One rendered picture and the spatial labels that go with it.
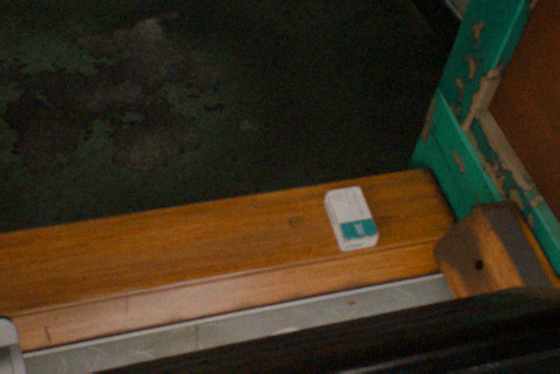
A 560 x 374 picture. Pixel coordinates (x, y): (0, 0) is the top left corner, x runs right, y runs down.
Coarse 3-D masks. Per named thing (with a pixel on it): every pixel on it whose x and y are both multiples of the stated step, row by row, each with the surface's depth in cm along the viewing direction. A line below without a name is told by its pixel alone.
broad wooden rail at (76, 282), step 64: (320, 192) 67; (384, 192) 68; (0, 256) 60; (64, 256) 60; (128, 256) 61; (192, 256) 61; (256, 256) 62; (320, 256) 62; (384, 256) 64; (64, 320) 57; (128, 320) 59; (192, 320) 60
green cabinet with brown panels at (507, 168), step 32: (480, 0) 57; (512, 0) 52; (544, 0) 51; (480, 32) 58; (512, 32) 54; (544, 32) 51; (448, 64) 64; (480, 64) 58; (512, 64) 56; (544, 64) 52; (448, 96) 65; (480, 96) 59; (512, 96) 57; (544, 96) 52; (480, 128) 60; (512, 128) 57; (544, 128) 53; (512, 160) 57; (544, 160) 54; (512, 192) 57; (544, 192) 54; (544, 224) 53
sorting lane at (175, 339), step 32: (384, 288) 64; (416, 288) 64; (448, 288) 64; (224, 320) 60; (256, 320) 61; (288, 320) 61; (320, 320) 61; (32, 352) 57; (64, 352) 57; (96, 352) 58; (128, 352) 58; (160, 352) 58
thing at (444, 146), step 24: (432, 120) 69; (456, 120) 65; (432, 144) 70; (456, 144) 65; (408, 168) 77; (432, 168) 71; (456, 168) 66; (480, 168) 61; (456, 192) 67; (480, 192) 62; (456, 216) 67
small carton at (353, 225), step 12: (336, 192) 65; (348, 192) 65; (360, 192) 65; (324, 204) 66; (336, 204) 64; (348, 204) 64; (360, 204) 64; (336, 216) 63; (348, 216) 63; (360, 216) 63; (336, 228) 63; (348, 228) 62; (360, 228) 62; (372, 228) 62; (348, 240) 61; (360, 240) 62; (372, 240) 63
